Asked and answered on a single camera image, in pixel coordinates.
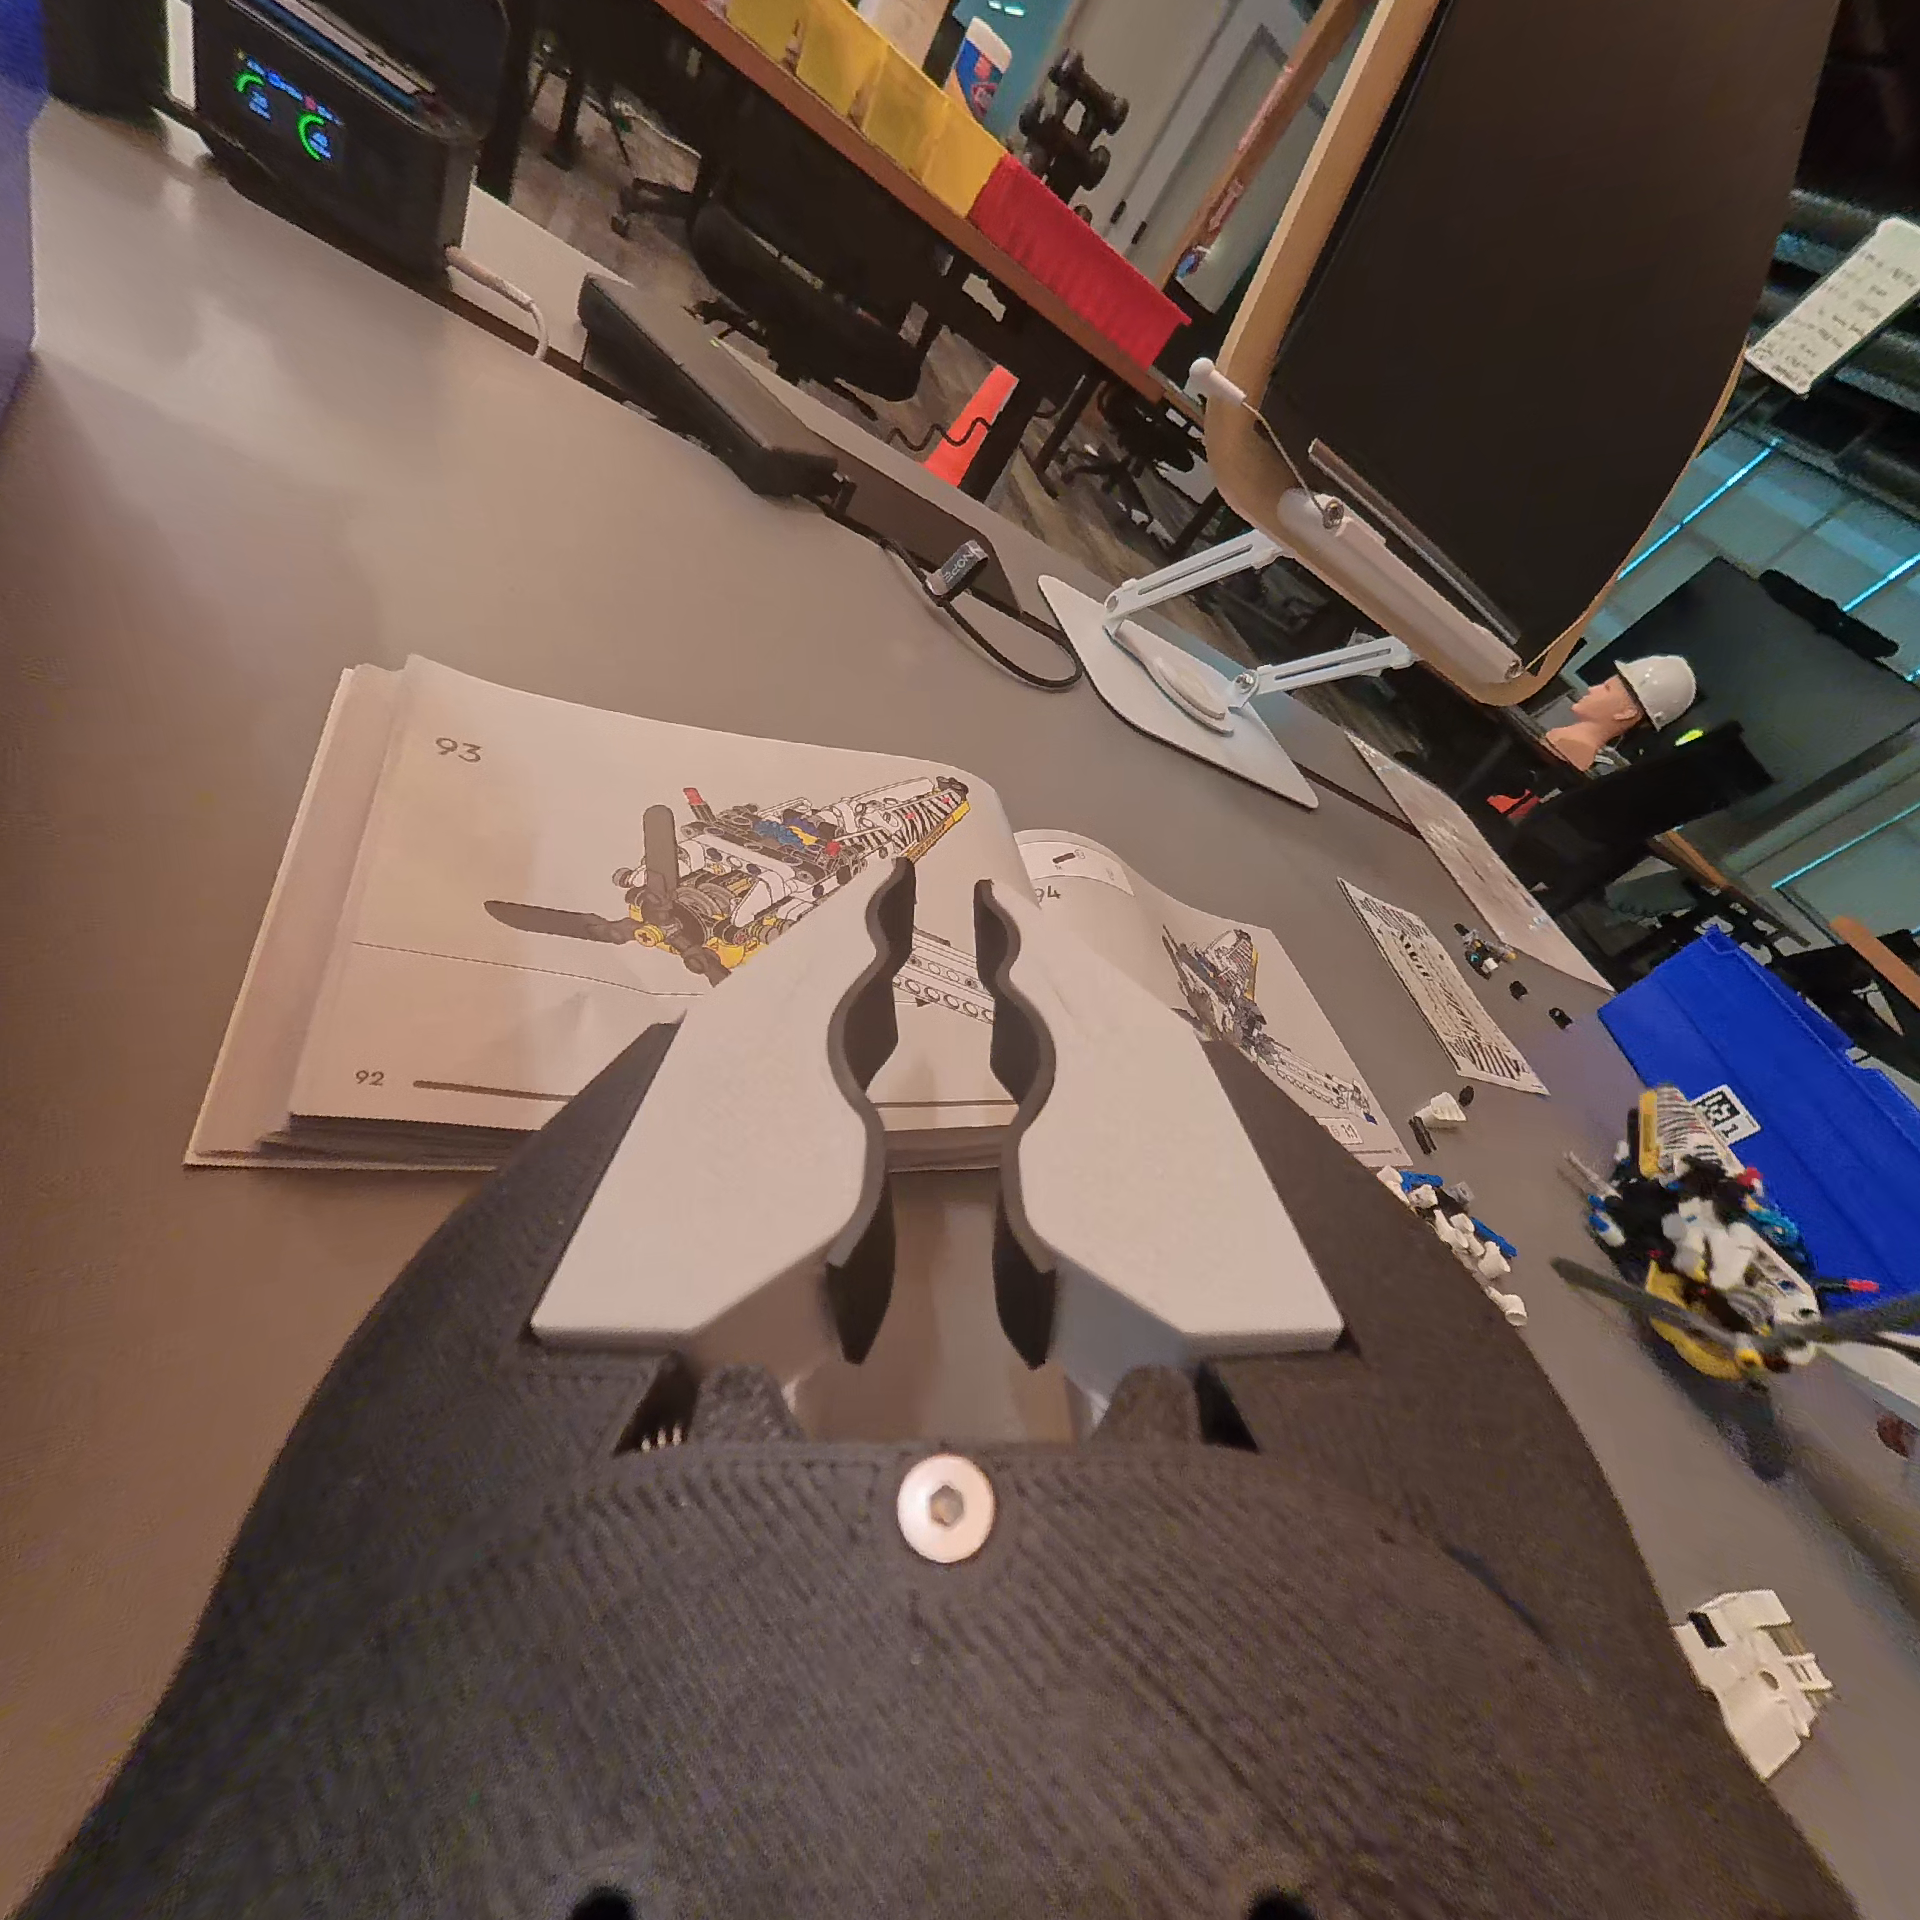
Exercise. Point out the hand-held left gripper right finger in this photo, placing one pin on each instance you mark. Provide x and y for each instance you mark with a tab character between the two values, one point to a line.
1174	1182

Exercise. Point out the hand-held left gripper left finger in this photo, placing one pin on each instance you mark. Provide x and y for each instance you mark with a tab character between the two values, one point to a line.
717	1182

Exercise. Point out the pile of small lego pieces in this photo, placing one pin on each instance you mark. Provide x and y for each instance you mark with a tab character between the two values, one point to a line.
1455	1224

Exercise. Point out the zebra striped lego airplane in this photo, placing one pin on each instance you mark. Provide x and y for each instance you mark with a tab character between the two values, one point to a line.
1710	1244

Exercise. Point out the white lego assembly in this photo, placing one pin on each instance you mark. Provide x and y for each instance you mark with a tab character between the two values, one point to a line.
1756	1679

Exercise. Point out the white wedge lego piece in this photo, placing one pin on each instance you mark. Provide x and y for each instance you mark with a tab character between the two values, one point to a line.
1446	1116

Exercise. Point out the lego instruction booklet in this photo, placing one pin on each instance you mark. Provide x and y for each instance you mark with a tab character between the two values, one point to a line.
496	978

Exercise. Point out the small multicoloured lego part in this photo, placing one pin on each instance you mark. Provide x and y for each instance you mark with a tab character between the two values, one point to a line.
1483	947

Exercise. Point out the zebra sticker sheet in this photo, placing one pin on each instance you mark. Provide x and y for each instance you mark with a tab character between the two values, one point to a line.
1439	988

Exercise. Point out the printed paper sheet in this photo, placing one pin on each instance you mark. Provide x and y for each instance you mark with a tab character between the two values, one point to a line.
1471	841

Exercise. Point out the blue tagged storage bin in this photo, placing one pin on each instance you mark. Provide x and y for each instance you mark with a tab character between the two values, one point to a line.
1798	1048

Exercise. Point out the mannequin head white hard hat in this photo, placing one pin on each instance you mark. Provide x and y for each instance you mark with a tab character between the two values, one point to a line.
1660	687

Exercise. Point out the orange traffic cone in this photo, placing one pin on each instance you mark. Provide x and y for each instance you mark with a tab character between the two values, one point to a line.
980	431

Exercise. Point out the black power brick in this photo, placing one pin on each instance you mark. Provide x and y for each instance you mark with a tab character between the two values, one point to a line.
706	398

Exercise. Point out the black office chair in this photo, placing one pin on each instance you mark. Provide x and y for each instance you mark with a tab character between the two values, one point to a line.
812	322

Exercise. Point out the red bin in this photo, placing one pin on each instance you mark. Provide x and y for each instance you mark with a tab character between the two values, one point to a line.
1077	261

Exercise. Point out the book stand with black board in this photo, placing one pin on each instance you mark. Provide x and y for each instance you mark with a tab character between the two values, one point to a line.
1532	300

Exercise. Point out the yellow bin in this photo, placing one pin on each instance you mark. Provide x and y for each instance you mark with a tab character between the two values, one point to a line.
764	21
847	55
906	101
960	157

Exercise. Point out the black dumbbell rack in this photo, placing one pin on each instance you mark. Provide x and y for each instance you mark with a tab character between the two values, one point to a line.
1077	125

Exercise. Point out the black power station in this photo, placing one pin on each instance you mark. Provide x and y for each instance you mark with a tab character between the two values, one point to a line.
375	177

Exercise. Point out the white paper sign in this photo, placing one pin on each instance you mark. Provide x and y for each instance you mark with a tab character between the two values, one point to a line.
1844	300

